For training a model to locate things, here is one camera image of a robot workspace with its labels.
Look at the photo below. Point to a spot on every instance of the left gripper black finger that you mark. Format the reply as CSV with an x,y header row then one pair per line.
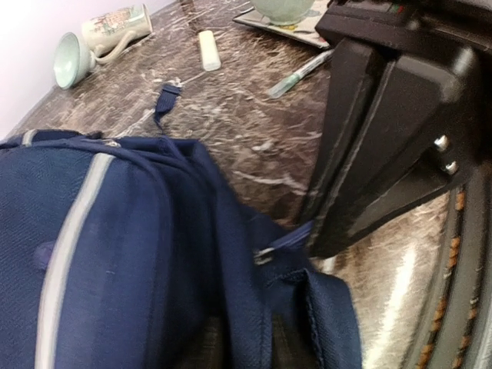
x,y
399,130

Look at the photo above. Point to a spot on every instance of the pale yellow highlighter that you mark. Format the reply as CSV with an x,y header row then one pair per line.
x,y
210,58

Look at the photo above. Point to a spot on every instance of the navy blue student backpack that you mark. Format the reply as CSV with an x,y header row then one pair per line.
x,y
135,252

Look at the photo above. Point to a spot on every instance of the clear pen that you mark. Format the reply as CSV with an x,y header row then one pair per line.
x,y
289,82

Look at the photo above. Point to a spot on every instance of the upright celadon bowl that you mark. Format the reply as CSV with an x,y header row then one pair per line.
x,y
283,12

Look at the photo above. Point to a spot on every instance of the white floral mug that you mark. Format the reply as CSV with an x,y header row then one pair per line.
x,y
108,35

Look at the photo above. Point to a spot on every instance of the tipped celadon bowl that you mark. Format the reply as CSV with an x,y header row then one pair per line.
x,y
73,61

